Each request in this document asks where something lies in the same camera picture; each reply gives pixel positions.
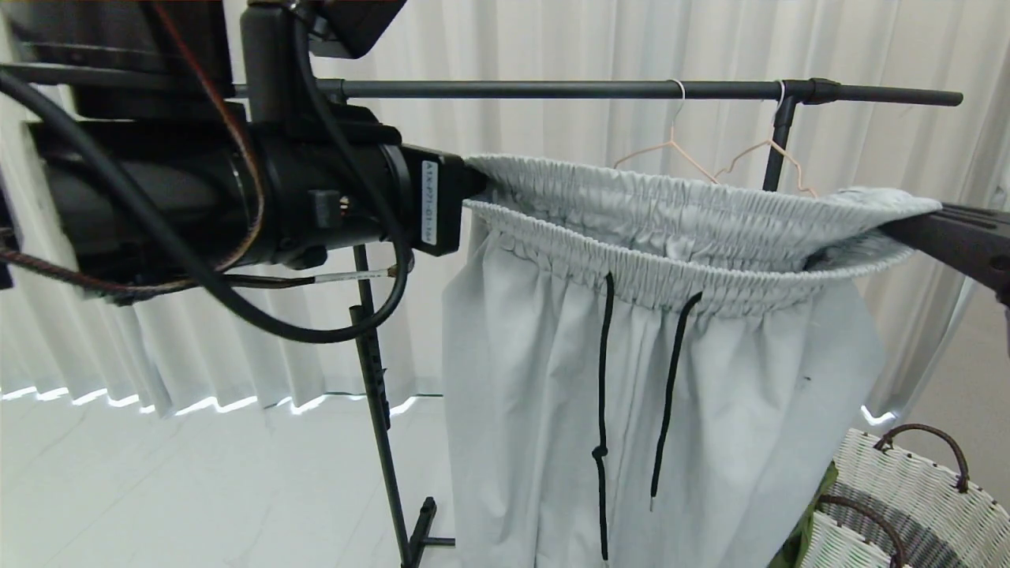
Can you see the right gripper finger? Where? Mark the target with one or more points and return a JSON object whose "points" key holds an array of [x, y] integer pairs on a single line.
{"points": [[963, 248], [978, 213]]}

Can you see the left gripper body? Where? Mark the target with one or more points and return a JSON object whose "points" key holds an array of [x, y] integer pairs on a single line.
{"points": [[316, 181]]}

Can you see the pink clothes hanger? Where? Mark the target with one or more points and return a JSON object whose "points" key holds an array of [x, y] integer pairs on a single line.
{"points": [[769, 144], [671, 146]]}

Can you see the pale grey shorts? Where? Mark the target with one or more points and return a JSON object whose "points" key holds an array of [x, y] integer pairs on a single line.
{"points": [[710, 394]]}

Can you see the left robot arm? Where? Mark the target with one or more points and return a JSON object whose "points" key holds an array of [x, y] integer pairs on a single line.
{"points": [[118, 47]]}

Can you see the white laundry basket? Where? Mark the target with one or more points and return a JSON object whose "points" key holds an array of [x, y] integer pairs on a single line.
{"points": [[907, 489]]}

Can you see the black clothes rack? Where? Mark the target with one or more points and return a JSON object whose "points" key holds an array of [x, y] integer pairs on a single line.
{"points": [[552, 89]]}

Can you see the white curtain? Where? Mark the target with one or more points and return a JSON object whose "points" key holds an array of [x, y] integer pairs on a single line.
{"points": [[513, 39]]}

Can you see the green garment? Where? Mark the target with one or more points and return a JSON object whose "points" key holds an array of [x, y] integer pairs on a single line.
{"points": [[813, 521]]}

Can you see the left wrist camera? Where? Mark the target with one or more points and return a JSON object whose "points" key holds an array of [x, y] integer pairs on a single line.
{"points": [[272, 55]]}

